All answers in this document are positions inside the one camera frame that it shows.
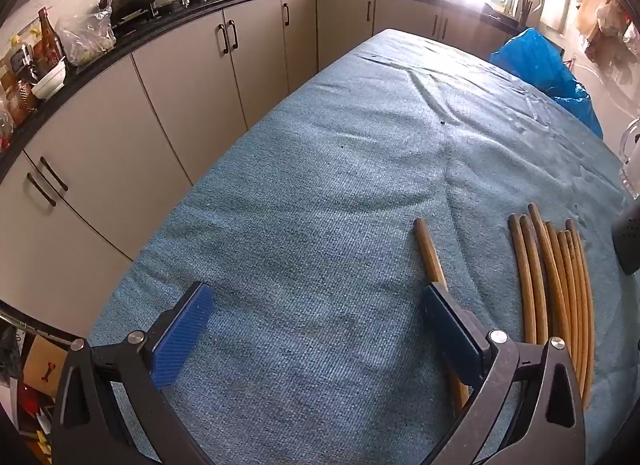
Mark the cardboard box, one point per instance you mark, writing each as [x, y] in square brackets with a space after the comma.
[42, 365]

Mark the white cutting board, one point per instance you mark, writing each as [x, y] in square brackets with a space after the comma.
[555, 5]

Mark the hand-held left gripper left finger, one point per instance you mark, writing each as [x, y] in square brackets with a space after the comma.
[182, 335]

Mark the cluster of condiment jars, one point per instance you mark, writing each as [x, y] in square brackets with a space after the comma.
[20, 75]

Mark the blue plastic bag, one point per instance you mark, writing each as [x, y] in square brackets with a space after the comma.
[540, 65]

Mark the brown wooden chopstick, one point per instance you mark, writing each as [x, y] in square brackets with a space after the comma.
[429, 255]

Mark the dark utensils by sink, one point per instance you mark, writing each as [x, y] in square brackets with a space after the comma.
[525, 10]

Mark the glass mug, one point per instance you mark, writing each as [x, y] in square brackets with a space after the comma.
[634, 170]

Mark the clear hanging plastic bag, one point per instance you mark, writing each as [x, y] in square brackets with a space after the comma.
[617, 22]

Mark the black kitchen countertop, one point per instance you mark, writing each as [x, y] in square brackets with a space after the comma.
[125, 41]

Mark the blue tablecloth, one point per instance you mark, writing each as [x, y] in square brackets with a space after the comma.
[300, 195]

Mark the brown sauce bottle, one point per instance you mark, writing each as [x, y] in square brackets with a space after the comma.
[50, 40]

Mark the beige lower kitchen cabinets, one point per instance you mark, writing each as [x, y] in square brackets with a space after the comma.
[175, 85]

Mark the row of wooden chopsticks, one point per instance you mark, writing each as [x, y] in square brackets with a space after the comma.
[532, 285]

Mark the white bowl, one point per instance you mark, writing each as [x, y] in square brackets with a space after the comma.
[50, 82]

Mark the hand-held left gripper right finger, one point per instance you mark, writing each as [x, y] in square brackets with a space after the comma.
[450, 335]

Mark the printed beige plastic bag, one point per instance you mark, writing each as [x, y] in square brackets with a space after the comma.
[592, 10]

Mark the black chopstick holder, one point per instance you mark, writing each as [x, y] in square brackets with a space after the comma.
[627, 250]

